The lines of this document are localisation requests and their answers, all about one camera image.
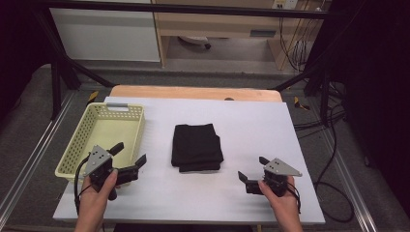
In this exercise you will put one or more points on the aluminium floor rail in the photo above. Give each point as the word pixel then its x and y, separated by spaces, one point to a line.
pixel 351 180
pixel 35 148

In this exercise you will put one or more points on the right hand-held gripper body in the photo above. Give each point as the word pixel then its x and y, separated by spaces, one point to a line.
pixel 278 168

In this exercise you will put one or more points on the person's right hand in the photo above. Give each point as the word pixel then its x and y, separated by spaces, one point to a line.
pixel 283 203

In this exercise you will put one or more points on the black cloth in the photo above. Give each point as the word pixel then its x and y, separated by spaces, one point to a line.
pixel 196 146

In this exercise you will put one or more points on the black metal frame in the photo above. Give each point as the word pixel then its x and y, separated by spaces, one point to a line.
pixel 193 9

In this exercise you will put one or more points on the person's left hand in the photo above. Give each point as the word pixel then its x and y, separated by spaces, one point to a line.
pixel 92 198

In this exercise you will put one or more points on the pale yellow perforated plastic basket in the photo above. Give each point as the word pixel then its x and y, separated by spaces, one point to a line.
pixel 108 130

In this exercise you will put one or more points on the wooden table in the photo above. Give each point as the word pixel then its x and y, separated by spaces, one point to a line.
pixel 193 92

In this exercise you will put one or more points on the white cabinet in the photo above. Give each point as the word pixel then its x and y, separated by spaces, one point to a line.
pixel 106 35

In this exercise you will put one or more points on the black curtain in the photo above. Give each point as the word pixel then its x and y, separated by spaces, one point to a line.
pixel 19 48
pixel 377 80

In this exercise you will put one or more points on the yellow black tape piece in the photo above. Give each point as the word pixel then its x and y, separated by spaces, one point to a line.
pixel 299 103
pixel 93 96

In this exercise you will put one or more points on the white wall socket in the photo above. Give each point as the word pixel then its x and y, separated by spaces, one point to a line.
pixel 285 4

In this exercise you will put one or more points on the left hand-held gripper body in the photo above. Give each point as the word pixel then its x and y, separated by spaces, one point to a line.
pixel 98 158

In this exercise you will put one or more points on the white chair base with caster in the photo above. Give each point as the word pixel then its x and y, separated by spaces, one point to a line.
pixel 195 40

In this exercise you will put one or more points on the light wooden desk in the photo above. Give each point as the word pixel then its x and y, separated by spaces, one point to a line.
pixel 212 24

